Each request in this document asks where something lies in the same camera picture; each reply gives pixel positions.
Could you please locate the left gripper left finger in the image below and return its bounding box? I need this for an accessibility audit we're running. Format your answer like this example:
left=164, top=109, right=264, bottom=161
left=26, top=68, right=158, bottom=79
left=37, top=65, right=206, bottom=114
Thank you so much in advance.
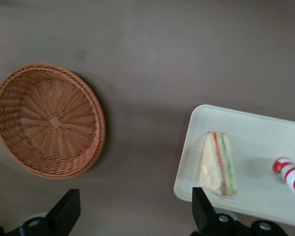
left=19, top=188, right=81, bottom=236

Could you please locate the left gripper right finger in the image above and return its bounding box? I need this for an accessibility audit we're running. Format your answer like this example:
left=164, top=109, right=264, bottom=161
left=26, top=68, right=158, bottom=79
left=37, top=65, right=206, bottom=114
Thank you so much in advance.
left=190, top=186, right=286, bottom=236

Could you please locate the triangular sandwich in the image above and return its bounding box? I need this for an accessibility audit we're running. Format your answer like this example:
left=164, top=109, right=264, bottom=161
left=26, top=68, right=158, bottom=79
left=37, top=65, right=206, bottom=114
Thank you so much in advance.
left=197, top=131, right=238, bottom=197

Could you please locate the cream plastic tray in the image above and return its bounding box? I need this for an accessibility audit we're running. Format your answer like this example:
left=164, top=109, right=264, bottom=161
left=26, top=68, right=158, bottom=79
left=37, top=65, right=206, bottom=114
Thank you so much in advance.
left=173, top=104, right=295, bottom=228

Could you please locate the round brown wicker basket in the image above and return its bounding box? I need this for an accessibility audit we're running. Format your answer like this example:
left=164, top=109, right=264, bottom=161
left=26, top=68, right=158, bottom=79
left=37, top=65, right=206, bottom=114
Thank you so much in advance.
left=0, top=63, right=106, bottom=180

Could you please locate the red can on tray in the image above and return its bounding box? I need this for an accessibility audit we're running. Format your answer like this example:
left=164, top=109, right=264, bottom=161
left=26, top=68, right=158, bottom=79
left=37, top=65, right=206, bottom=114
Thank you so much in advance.
left=272, top=157, right=295, bottom=196

